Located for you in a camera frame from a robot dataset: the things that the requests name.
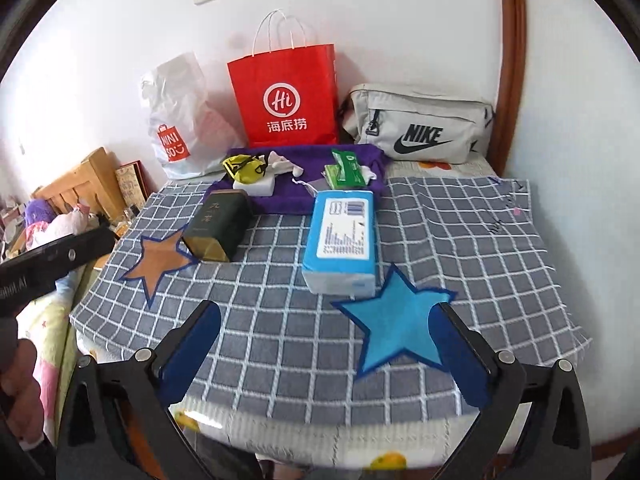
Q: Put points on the white sock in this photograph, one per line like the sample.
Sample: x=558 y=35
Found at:
x=285 y=162

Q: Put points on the yellow pouch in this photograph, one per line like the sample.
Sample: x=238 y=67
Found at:
x=242 y=170

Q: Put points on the purple towel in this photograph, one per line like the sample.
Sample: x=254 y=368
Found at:
x=290 y=200

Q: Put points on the brown wooden door frame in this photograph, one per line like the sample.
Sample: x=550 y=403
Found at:
x=512 y=60

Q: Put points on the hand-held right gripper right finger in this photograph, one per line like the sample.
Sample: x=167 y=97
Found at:
x=460 y=360

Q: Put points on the purple plush toy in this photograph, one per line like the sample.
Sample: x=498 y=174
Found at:
x=37 y=211

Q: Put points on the doodle cover book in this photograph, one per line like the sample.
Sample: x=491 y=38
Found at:
x=131 y=182

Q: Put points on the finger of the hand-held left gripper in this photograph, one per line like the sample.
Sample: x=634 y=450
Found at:
x=75 y=252

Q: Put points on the wooden headboard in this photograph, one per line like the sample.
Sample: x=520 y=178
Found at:
x=85 y=180

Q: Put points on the green tissue packet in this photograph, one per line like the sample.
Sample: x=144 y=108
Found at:
x=347 y=170

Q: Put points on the person's left hand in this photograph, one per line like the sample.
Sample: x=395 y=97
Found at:
x=22 y=390

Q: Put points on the blue tissue pack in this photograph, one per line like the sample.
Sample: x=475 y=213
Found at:
x=342 y=240

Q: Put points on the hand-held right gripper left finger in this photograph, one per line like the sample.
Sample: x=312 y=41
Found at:
x=192 y=350

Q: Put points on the pastel printed quilt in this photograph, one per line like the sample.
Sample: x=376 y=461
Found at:
x=50 y=320

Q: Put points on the small white box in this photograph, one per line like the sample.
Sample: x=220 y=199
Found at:
x=260 y=187

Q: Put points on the white plastic shopping bag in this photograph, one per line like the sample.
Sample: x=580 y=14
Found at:
x=185 y=110

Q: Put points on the red paper shopping bag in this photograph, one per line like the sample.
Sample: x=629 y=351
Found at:
x=285 y=90

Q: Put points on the grey waist bag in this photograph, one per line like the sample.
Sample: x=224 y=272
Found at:
x=415 y=120

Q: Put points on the dark green tea tin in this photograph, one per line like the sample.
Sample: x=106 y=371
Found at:
x=220 y=225

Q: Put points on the grey checked blanket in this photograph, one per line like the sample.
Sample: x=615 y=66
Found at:
x=450 y=260

